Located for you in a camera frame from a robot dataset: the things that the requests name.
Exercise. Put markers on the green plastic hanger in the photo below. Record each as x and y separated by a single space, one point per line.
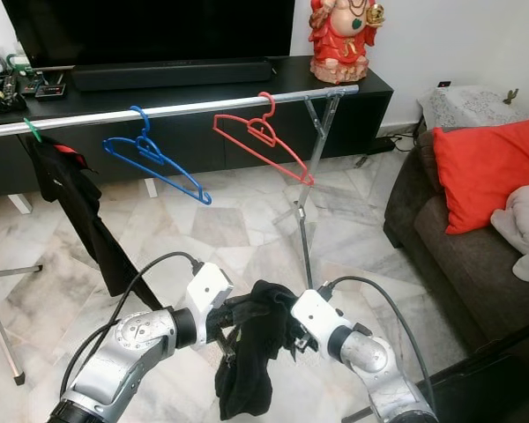
33 130

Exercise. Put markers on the red cushion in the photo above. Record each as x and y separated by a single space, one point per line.
485 172

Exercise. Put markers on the black TV cabinet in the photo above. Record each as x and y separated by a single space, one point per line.
353 115

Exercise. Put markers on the side table with lace cloth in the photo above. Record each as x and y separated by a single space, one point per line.
467 106

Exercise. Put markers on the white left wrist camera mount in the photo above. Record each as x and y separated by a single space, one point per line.
209 286

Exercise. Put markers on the blue plastic hanger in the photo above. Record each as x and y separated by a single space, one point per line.
205 199

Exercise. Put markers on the black soundbar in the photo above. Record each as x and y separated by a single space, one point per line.
167 75

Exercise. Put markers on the black flat television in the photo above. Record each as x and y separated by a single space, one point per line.
150 31

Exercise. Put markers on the red plastic hanger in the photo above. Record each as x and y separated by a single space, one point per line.
309 180

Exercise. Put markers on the tape roll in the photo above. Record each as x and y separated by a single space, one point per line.
18 101

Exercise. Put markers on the dark brown fabric sofa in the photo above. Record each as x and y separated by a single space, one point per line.
458 264

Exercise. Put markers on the black shirt with red collar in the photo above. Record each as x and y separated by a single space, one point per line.
75 198

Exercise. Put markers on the small bronze figurine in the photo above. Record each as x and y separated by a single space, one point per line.
511 95

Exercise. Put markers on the silver metal clothes rack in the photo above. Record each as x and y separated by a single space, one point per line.
106 118

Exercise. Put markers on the red laughing Buddha statue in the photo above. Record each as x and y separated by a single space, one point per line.
339 48

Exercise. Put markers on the grey seal plush toy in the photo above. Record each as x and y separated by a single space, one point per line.
525 225

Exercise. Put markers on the black folding chair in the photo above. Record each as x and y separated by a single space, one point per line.
502 379

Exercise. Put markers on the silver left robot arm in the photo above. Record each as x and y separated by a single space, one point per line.
123 361

